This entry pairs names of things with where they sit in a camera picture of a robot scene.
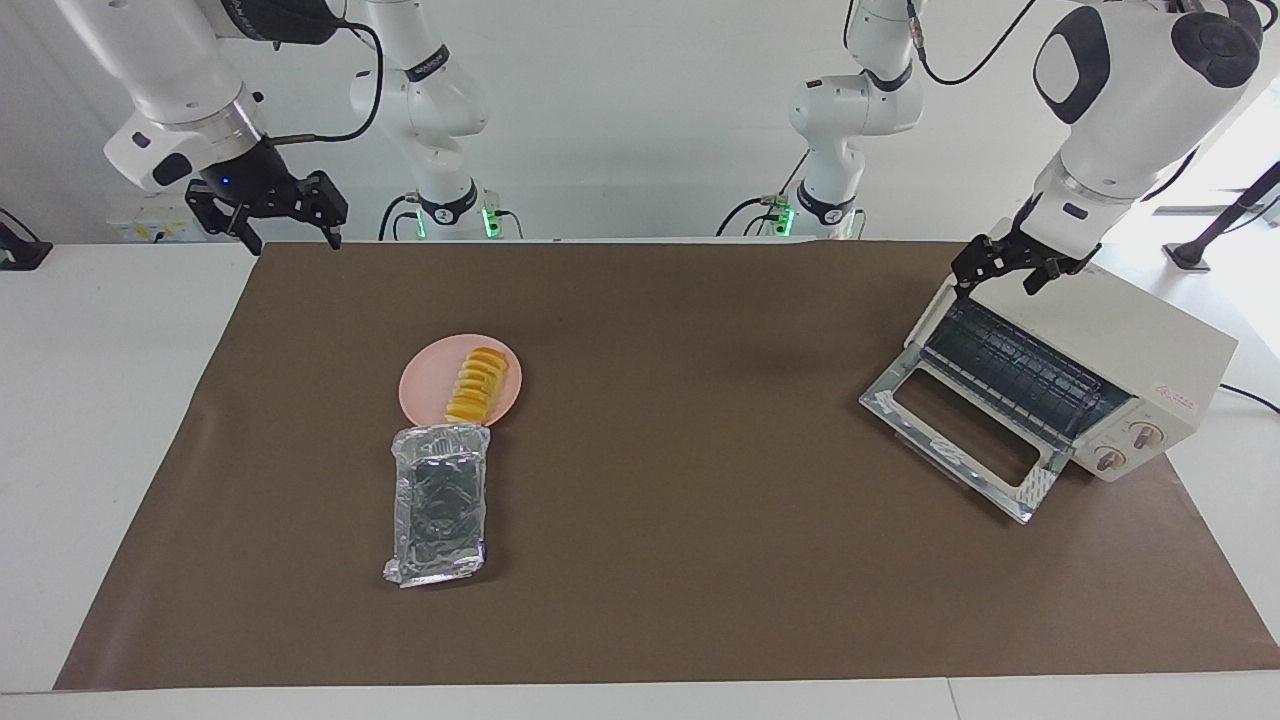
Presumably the golden ridged bread loaf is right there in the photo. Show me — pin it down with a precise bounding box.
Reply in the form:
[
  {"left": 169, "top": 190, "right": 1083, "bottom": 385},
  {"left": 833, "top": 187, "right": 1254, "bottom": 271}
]
[{"left": 445, "top": 346, "right": 510, "bottom": 425}]

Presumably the aluminium foil baking tray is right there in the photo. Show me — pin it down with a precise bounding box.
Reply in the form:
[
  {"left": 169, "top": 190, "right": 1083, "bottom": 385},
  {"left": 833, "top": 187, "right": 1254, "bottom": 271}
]
[{"left": 383, "top": 421, "right": 493, "bottom": 589}]

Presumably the cream toaster oven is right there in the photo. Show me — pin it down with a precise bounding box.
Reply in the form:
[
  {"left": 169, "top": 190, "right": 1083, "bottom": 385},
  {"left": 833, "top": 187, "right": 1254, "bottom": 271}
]
[{"left": 905, "top": 255, "right": 1239, "bottom": 483}]

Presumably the glass oven door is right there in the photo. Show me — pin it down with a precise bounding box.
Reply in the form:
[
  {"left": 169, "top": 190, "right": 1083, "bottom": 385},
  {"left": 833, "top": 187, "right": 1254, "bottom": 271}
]
[{"left": 858, "top": 355, "right": 1076, "bottom": 525}]

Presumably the black stand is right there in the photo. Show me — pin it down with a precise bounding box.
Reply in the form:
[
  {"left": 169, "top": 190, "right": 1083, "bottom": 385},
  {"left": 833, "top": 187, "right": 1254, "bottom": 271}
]
[{"left": 1155, "top": 160, "right": 1280, "bottom": 273}]

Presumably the pink round plate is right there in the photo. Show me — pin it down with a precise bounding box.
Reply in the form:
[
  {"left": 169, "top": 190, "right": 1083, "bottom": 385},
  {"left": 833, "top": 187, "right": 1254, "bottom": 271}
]
[{"left": 399, "top": 334, "right": 523, "bottom": 437}]

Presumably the brown table mat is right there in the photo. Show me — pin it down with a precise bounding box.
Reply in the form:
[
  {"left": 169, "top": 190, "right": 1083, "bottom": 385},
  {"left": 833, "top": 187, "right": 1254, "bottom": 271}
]
[{"left": 53, "top": 240, "right": 1280, "bottom": 691}]

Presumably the black right base cable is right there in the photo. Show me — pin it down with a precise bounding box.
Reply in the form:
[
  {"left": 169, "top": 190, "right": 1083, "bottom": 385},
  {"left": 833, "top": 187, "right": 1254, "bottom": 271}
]
[{"left": 378, "top": 192, "right": 421, "bottom": 241}]

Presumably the black base cable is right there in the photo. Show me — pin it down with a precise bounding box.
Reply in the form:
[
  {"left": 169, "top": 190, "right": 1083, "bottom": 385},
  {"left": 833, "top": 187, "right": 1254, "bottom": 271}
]
[
  {"left": 378, "top": 192, "right": 421, "bottom": 241},
  {"left": 716, "top": 150, "right": 811, "bottom": 238}
]

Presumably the white wall socket box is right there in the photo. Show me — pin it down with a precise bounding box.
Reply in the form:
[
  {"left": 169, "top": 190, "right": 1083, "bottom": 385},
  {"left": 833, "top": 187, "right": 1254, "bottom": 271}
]
[{"left": 105, "top": 195, "right": 216, "bottom": 243}]

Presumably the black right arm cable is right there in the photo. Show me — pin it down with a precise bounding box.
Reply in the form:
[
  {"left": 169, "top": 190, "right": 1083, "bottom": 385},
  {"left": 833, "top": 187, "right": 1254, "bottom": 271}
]
[{"left": 268, "top": 20, "right": 386, "bottom": 149}]

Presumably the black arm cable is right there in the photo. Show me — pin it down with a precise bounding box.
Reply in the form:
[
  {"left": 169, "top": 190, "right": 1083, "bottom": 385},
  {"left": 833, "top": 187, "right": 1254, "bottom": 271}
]
[
  {"left": 905, "top": 0, "right": 1280, "bottom": 201},
  {"left": 268, "top": 20, "right": 386, "bottom": 149}
]

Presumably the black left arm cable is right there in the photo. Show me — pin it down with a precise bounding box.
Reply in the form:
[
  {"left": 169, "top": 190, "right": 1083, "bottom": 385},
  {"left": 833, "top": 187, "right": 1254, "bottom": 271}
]
[{"left": 905, "top": 0, "right": 1280, "bottom": 201}]

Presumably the black clamp mount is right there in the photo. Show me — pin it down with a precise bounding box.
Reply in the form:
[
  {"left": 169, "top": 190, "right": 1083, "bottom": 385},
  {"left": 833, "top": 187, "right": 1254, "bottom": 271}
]
[{"left": 0, "top": 208, "right": 53, "bottom": 271}]

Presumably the black left base cable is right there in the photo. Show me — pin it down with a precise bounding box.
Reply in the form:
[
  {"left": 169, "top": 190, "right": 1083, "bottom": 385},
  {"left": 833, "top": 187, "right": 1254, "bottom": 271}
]
[{"left": 716, "top": 150, "right": 811, "bottom": 238}]

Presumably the black oven power cable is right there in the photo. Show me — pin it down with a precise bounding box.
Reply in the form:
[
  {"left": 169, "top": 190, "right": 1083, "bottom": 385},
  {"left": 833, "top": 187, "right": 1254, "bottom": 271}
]
[{"left": 1218, "top": 383, "right": 1280, "bottom": 415}]

